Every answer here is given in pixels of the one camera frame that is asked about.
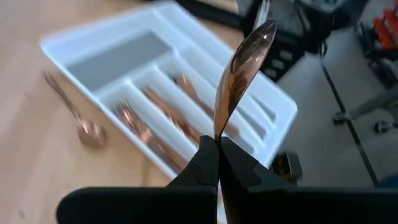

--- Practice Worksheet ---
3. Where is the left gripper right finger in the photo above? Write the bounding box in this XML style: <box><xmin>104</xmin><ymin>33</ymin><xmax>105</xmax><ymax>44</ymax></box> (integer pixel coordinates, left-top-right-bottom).
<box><xmin>219</xmin><ymin>136</ymin><xmax>295</xmax><ymax>224</ymax></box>

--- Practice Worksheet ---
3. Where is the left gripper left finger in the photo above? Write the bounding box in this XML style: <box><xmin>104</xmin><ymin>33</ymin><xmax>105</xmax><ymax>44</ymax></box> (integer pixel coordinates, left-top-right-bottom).
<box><xmin>167</xmin><ymin>134</ymin><xmax>220</xmax><ymax>188</ymax></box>

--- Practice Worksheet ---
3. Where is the red object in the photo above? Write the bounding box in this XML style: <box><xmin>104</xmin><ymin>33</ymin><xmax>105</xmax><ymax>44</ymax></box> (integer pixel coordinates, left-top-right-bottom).
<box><xmin>372</xmin><ymin>8</ymin><xmax>398</xmax><ymax>50</ymax></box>

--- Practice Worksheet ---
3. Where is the grey equipment cart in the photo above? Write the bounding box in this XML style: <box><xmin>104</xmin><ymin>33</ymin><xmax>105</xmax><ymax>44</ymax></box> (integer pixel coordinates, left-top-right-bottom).
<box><xmin>331</xmin><ymin>91</ymin><xmax>398</xmax><ymax>135</ymax></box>

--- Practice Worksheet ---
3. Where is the white plastic cutlery tray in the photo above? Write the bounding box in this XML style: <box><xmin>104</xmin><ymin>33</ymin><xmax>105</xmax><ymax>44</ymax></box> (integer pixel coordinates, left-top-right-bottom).
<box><xmin>39</xmin><ymin>1</ymin><xmax>299</xmax><ymax>182</ymax></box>

